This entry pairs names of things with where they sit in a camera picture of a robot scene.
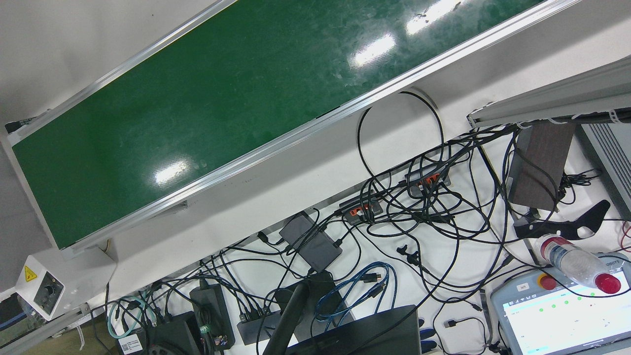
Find aluminium profile post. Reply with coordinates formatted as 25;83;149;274
467;57;631;130

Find white conveyor control box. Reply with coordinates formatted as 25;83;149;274
14;246;117;322

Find black device with label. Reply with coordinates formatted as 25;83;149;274
117;311;201;355

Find black usb cable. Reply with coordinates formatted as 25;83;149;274
443;316;490;347

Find teal cable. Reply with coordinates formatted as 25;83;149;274
107;293;149;340

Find dark brown block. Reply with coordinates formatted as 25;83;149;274
506;122;577;212

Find black hub orange ports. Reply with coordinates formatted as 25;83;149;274
339;194;386;226
404;165;452;198

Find grey teach pendant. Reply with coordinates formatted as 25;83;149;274
491;254;631;355

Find green belt conveyor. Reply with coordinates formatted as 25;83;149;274
0;0;585;259

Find black usb hub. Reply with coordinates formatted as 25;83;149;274
236;306;280;346

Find black cable bundle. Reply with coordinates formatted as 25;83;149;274
200;123;606;348

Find black ribbed metal box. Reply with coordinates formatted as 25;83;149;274
575;122;631;220

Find aluminium floor rail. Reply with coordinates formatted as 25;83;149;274
0;303;93;355

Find black monitor stand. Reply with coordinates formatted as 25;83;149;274
263;270;342;355

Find black curved plastic part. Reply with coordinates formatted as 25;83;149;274
513;199;612;241

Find black computer monitor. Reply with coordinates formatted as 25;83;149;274
285;304;422;355

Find plastic water bottle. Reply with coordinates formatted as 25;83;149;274
534;234;623;295

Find black power brick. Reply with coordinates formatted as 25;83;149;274
189;283;237;352

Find black looped cable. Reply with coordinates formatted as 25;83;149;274
355;91;445;199

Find blue cable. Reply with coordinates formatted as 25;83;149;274
314;261;398;324

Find dark grey docking adapter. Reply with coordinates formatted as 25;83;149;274
279;212;344;273

